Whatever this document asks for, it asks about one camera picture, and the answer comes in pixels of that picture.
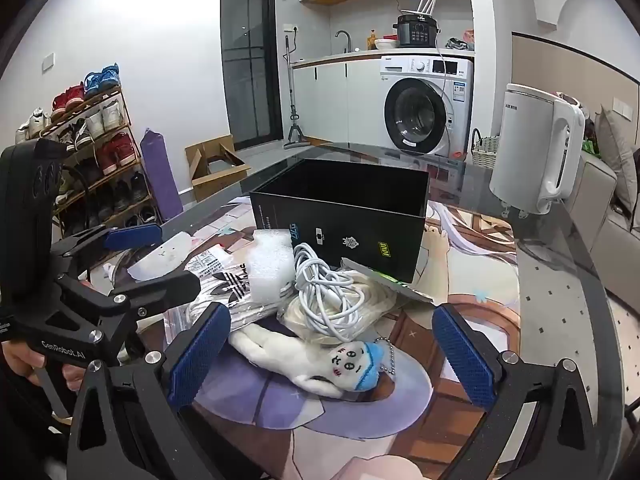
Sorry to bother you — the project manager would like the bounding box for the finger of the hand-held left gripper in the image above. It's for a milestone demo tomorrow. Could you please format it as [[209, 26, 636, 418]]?
[[47, 224, 164, 281], [60, 271, 202, 320]]

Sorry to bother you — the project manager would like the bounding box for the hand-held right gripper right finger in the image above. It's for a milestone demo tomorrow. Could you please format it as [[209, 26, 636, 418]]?
[[431, 304, 609, 480]]

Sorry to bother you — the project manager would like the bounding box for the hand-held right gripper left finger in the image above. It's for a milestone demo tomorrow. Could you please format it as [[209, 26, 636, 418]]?
[[67, 303, 233, 480]]

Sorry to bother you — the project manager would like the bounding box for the white laces bag black logo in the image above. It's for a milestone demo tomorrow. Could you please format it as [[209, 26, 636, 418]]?
[[162, 250, 301, 332]]

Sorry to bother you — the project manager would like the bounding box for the white plush toy blue hat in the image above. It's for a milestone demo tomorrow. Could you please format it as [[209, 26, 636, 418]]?
[[229, 322, 397, 402]]

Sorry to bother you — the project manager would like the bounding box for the cream rope bag green label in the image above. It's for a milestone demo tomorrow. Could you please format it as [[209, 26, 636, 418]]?
[[276, 257, 436, 347]]

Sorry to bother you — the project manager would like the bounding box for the white foam piece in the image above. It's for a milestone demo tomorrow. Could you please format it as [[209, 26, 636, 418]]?
[[245, 230, 297, 307]]

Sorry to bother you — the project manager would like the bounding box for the white cable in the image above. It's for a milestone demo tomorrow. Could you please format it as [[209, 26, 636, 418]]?
[[291, 242, 369, 347]]

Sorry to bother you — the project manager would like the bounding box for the black cardboard box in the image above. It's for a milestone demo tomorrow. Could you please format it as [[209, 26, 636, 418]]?
[[249, 158, 430, 284]]

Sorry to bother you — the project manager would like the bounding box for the person's left hand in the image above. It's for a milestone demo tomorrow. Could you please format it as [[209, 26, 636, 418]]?
[[2, 340, 86, 394]]

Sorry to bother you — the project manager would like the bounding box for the purple yoga mat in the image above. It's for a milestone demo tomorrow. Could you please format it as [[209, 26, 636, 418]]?
[[140, 128, 184, 221]]

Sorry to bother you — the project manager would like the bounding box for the wooden shoe rack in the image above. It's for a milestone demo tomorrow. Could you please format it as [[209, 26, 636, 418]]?
[[40, 85, 162, 241]]

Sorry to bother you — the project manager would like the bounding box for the brown cardboard box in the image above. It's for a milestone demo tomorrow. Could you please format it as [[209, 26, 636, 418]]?
[[185, 135, 252, 203]]

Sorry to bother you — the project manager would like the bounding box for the mop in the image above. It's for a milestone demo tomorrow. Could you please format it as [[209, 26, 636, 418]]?
[[282, 35, 305, 150]]

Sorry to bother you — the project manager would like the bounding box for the wicker basket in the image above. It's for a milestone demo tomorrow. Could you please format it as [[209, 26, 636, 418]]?
[[470, 128, 502, 167]]

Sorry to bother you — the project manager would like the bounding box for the dark glass door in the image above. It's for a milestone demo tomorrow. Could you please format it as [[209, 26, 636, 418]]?
[[221, 0, 284, 152]]

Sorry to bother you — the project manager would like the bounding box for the grey sofa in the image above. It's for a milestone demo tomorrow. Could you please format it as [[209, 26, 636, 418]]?
[[575, 95, 640, 302]]

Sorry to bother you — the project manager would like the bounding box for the white electric kettle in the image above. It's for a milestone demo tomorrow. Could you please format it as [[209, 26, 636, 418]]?
[[489, 82, 586, 216]]

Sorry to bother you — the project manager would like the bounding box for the white kitchen base cabinet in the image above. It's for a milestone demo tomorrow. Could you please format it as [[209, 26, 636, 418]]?
[[292, 52, 389, 144]]

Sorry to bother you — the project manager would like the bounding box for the grey cushion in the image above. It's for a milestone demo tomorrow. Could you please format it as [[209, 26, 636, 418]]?
[[597, 107, 640, 213]]

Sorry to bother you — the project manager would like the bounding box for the white washing machine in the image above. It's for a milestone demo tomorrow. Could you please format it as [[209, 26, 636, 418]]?
[[379, 55, 475, 159]]

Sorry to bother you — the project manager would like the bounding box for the pile of clothes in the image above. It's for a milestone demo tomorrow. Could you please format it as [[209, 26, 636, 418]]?
[[446, 29, 475, 52]]

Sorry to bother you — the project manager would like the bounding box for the black pressure cooker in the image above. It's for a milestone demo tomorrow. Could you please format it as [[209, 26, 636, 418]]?
[[392, 14, 440, 50]]

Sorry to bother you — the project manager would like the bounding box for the white router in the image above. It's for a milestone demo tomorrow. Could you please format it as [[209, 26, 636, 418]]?
[[400, 0, 437, 18]]

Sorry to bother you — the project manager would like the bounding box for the black cable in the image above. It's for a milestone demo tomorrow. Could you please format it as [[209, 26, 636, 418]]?
[[59, 164, 94, 241]]

